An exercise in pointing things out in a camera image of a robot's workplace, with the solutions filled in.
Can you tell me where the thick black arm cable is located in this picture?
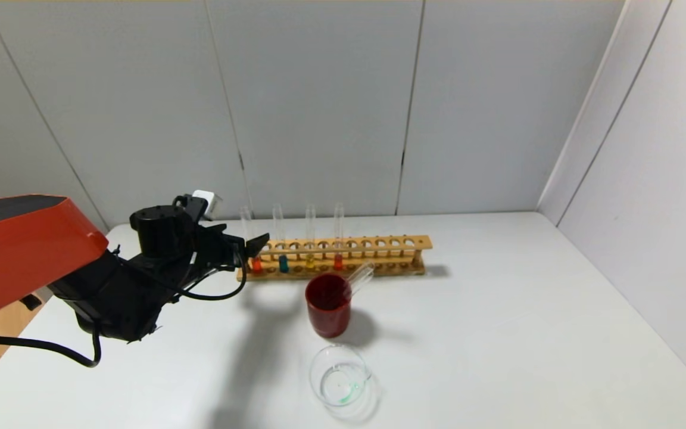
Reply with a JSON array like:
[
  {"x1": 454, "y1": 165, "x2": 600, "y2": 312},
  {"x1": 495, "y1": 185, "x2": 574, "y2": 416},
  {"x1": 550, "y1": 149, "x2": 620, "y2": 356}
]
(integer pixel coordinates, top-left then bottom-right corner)
[{"x1": 0, "y1": 322, "x2": 103, "y2": 368}]

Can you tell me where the test tube with orange-red pigment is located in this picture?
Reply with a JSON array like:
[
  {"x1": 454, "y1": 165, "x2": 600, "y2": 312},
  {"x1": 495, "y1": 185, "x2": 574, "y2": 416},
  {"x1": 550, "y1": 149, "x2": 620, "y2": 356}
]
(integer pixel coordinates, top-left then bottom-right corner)
[{"x1": 241, "y1": 207, "x2": 264, "y2": 275}]

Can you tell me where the test tube with yellow pigment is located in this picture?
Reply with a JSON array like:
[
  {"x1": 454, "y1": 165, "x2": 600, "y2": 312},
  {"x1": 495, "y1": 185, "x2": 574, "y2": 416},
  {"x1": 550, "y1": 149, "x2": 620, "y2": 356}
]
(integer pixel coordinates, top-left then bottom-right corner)
[{"x1": 305, "y1": 204, "x2": 317, "y2": 272}]

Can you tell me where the wooden test tube rack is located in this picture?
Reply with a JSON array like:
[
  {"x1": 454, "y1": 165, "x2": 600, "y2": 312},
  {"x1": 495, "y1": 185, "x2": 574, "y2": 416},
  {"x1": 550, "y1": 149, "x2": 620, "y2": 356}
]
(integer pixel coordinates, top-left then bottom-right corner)
[{"x1": 236, "y1": 235, "x2": 433, "y2": 282}]

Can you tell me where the red plastic cup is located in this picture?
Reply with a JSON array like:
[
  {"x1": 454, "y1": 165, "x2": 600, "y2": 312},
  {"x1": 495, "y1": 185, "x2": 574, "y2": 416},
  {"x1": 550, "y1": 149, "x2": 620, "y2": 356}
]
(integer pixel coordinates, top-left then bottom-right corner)
[{"x1": 305, "y1": 273, "x2": 353, "y2": 338}]

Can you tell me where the empty clear test tube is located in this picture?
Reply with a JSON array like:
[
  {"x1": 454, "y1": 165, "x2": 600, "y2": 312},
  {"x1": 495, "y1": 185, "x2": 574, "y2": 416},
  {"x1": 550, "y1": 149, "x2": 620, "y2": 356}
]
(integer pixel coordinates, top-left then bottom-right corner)
[{"x1": 343, "y1": 262, "x2": 375, "y2": 299}]

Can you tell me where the thin black camera cable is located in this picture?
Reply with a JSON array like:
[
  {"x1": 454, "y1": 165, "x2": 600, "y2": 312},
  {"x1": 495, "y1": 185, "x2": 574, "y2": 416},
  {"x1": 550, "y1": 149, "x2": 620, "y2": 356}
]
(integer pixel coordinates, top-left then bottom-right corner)
[{"x1": 164, "y1": 253, "x2": 250, "y2": 301}]

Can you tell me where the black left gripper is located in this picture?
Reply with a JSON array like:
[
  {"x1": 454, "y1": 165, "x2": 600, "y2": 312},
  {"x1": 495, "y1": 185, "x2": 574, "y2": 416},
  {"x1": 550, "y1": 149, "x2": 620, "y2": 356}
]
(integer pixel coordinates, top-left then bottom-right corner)
[{"x1": 198, "y1": 223, "x2": 270, "y2": 272}]

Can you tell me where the clear glass beaker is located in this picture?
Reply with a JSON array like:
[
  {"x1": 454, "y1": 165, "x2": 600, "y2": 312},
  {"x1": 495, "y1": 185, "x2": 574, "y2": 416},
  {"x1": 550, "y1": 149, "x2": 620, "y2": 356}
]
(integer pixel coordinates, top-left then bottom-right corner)
[{"x1": 309, "y1": 344, "x2": 373, "y2": 407}]

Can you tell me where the test tube with blue pigment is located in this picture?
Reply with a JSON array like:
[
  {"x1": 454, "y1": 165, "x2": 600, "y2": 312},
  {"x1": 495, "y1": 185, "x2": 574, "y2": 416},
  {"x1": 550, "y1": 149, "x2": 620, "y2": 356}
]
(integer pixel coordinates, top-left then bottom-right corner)
[{"x1": 273, "y1": 204, "x2": 290, "y2": 273}]

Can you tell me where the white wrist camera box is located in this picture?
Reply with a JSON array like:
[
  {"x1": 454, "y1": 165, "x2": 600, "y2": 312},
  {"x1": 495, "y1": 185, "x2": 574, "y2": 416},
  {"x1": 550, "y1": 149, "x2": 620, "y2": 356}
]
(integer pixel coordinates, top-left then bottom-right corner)
[{"x1": 191, "y1": 189, "x2": 223, "y2": 220}]

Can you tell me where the test tube with red pigment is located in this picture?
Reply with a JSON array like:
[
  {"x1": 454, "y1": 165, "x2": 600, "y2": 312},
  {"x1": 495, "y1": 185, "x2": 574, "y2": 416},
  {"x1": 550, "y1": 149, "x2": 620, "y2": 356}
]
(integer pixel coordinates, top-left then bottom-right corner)
[{"x1": 333, "y1": 203, "x2": 345, "y2": 271}]

